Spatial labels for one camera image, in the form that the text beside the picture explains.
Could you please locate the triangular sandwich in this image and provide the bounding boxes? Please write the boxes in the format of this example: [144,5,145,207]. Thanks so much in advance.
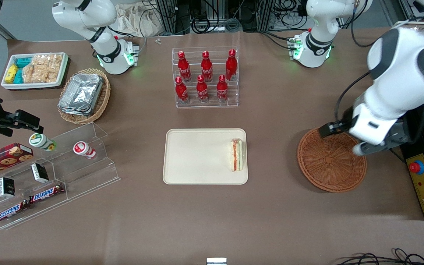
[229,138,244,172]

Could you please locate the white rectangular snack tray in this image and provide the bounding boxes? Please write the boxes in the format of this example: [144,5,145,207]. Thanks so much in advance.
[1,52,69,90]

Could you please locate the round brown wicker basket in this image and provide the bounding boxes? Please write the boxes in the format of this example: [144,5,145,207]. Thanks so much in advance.
[297,127,367,193]

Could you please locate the oval light wicker basket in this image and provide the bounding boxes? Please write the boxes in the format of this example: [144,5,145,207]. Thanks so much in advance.
[57,68,112,126]

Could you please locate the cream plastic serving tray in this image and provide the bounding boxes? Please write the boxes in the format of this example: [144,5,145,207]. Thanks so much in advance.
[163,128,249,185]

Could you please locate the green lid yogurt bottle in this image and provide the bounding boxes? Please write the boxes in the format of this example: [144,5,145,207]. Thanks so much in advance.
[28,133,57,152]

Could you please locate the red plaid cookie box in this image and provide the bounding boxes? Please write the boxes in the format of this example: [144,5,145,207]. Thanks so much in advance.
[0,143,34,181]

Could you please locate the yellow snack box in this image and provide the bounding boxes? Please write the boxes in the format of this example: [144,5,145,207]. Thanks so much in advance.
[5,64,19,84]

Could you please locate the clear bag of rice crackers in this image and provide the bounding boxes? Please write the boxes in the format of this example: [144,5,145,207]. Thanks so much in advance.
[22,54,64,84]

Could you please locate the small black carton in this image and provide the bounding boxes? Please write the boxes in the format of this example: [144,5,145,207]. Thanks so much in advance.
[0,177,16,199]
[31,163,50,184]

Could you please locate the stacked aluminium foil trays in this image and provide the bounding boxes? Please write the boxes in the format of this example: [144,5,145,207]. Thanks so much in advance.
[58,73,104,117]

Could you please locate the red lid yogurt bottle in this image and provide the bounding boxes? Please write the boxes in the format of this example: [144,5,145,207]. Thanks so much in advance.
[73,141,97,160]

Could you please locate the Snickers chocolate bar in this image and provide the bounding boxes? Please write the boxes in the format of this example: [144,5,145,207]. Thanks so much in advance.
[0,201,31,225]
[29,183,66,205]

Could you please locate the clear acrylic stepped shelf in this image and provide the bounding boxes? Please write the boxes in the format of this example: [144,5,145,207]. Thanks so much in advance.
[0,122,121,231]

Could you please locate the red cola bottle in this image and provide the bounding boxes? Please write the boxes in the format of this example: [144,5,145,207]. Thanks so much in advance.
[225,49,238,81]
[175,76,190,104]
[216,74,229,102]
[177,51,192,82]
[201,51,214,82]
[196,75,210,103]

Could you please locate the clear acrylic bottle rack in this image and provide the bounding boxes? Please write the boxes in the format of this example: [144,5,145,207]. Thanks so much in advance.
[172,46,239,109]

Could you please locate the crumpled white cloth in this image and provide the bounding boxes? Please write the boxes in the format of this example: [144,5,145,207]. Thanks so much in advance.
[116,3,165,38]

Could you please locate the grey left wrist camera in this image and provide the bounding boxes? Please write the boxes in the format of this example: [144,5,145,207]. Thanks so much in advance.
[352,121,410,156]

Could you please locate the black floor cables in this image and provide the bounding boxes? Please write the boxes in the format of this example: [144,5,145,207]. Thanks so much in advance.
[334,248,424,265]

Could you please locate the aluminium frame with cables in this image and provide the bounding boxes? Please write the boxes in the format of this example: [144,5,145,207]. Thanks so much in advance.
[155,0,308,34]

